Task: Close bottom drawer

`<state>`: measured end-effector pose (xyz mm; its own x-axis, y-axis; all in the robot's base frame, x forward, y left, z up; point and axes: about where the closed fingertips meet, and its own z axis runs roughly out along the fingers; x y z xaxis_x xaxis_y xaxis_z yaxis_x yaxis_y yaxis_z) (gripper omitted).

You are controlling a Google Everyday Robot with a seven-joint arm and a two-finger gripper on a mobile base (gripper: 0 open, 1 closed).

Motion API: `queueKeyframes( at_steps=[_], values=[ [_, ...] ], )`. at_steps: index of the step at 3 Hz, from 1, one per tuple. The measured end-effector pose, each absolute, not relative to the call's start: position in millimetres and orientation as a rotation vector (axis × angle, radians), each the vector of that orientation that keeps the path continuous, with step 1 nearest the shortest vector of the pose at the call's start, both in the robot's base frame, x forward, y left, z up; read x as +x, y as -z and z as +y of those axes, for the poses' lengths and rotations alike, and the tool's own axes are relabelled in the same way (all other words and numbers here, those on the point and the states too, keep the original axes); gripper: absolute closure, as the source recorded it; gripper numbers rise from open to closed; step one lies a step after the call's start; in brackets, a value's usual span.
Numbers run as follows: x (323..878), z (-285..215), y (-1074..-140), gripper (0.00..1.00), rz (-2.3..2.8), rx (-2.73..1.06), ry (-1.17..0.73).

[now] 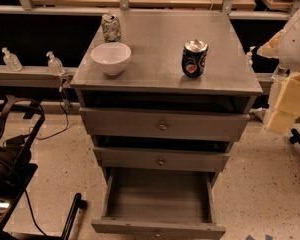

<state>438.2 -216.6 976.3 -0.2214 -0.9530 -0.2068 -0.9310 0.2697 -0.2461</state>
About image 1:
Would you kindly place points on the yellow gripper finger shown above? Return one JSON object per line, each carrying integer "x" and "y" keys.
{"x": 280, "y": 122}

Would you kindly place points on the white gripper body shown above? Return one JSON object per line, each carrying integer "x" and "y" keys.
{"x": 296, "y": 47}

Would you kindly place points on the grey bottom drawer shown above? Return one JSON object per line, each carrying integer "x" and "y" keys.
{"x": 160, "y": 203}

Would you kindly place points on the grey drawer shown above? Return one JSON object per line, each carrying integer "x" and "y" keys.
{"x": 207, "y": 126}
{"x": 160, "y": 159}
{"x": 160, "y": 203}

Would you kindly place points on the grey wooden drawer cabinet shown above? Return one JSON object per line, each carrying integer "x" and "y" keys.
{"x": 154, "y": 79}

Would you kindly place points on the grey top drawer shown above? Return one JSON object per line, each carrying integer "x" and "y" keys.
{"x": 207, "y": 126}

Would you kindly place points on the grey middle drawer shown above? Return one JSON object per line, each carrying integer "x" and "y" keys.
{"x": 160, "y": 159}

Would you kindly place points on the white paper packet on floor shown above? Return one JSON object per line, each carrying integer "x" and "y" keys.
{"x": 259, "y": 113}

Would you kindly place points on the black chair leg right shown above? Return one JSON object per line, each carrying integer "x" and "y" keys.
{"x": 295, "y": 138}

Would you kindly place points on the small clear pump bottle right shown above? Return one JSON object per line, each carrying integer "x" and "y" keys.
{"x": 249, "y": 55}

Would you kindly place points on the blue pepsi soda can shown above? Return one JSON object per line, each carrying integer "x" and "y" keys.
{"x": 194, "y": 58}

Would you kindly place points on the white ceramic bowl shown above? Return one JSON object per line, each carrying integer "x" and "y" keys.
{"x": 111, "y": 58}

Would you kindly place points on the green crushed soda can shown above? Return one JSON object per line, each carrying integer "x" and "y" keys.
{"x": 111, "y": 28}

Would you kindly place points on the black metal stand leg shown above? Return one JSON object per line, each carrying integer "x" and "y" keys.
{"x": 77, "y": 204}

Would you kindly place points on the clear sanitizer pump bottle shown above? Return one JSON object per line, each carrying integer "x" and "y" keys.
{"x": 55, "y": 64}

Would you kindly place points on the black chair with headphones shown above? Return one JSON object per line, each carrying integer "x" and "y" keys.
{"x": 16, "y": 170}

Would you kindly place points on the clear sanitizer bottle far left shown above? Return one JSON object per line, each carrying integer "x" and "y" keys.
{"x": 11, "y": 60}

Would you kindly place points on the grey metal shelf rail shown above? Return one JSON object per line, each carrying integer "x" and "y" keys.
{"x": 29, "y": 76}

